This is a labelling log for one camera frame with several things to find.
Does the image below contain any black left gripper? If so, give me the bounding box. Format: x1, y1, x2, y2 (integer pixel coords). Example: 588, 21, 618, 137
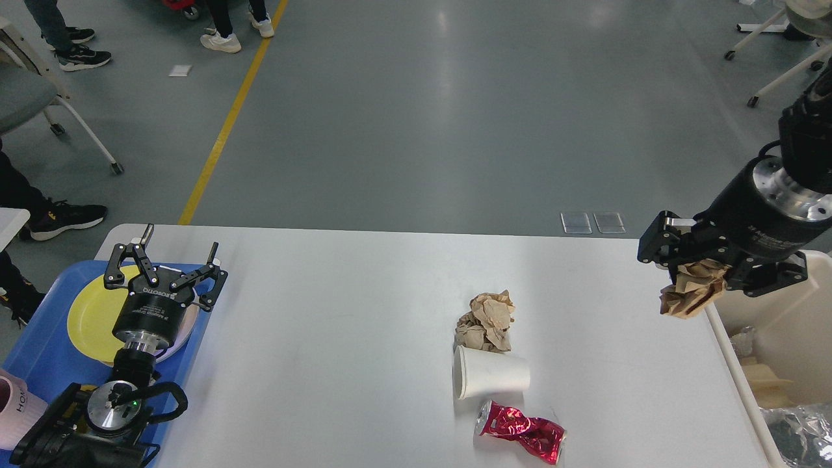
101, 224, 228, 350

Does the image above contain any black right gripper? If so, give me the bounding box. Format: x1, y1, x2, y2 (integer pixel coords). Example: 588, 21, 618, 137
637, 156, 830, 297

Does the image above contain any small brown paper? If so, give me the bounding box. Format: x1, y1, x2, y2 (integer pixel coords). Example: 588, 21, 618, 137
660, 259, 730, 319

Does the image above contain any yellow plastic plate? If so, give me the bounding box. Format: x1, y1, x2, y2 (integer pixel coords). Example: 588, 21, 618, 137
66, 275, 128, 367

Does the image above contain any brown paper bag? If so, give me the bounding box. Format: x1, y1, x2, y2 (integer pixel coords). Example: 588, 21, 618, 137
740, 356, 794, 409

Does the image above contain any pink mug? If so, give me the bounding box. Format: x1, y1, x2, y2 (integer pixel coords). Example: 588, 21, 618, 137
1, 369, 48, 450

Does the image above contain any aluminium foil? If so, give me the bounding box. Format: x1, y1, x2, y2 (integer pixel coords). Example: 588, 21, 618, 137
760, 402, 831, 467
730, 326, 757, 359

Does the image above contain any brown paper ball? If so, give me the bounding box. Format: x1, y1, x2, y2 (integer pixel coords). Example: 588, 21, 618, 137
455, 290, 516, 354

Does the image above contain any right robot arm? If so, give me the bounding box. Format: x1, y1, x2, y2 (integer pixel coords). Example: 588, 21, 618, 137
637, 69, 831, 297

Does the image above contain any pink plate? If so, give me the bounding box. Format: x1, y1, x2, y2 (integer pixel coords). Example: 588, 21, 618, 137
155, 304, 200, 362

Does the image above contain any beige plastic bin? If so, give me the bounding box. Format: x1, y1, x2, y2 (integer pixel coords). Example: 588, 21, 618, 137
705, 251, 831, 467

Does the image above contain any right floor socket plate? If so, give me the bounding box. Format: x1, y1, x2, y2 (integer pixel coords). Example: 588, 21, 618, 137
592, 211, 627, 234

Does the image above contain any floor socket plate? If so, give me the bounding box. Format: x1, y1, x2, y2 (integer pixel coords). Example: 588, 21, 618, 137
592, 211, 627, 234
560, 211, 593, 235

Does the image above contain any blue plastic tray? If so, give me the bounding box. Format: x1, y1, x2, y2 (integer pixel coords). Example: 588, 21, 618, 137
2, 261, 213, 447

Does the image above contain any person in dark clothes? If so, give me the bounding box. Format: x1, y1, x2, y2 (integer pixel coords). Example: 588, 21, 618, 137
1, 152, 108, 326

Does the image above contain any left floor socket plate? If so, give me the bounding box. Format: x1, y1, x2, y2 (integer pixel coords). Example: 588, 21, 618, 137
560, 211, 593, 235

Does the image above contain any white side table corner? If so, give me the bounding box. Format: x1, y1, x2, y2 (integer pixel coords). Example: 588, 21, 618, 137
0, 207, 30, 251

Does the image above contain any white chair base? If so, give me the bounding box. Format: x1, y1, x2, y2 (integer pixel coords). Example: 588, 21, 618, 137
723, 1, 831, 109

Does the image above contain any grey office chair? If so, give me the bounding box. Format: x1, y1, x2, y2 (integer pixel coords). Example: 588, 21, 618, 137
1, 17, 123, 175

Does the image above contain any crushed red can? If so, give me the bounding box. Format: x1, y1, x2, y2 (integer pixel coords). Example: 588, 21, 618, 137
474, 400, 566, 465

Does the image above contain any person with white sneakers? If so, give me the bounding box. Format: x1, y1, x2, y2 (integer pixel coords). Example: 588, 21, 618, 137
200, 1, 274, 53

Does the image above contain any white paper cup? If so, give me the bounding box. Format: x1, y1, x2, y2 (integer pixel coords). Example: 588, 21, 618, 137
454, 346, 531, 400

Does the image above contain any person in blue jeans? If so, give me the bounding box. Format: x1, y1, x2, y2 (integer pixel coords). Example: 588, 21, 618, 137
24, 1, 112, 72

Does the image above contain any red cart on floor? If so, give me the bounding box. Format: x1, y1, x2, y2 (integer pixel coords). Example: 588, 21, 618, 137
162, 0, 200, 21

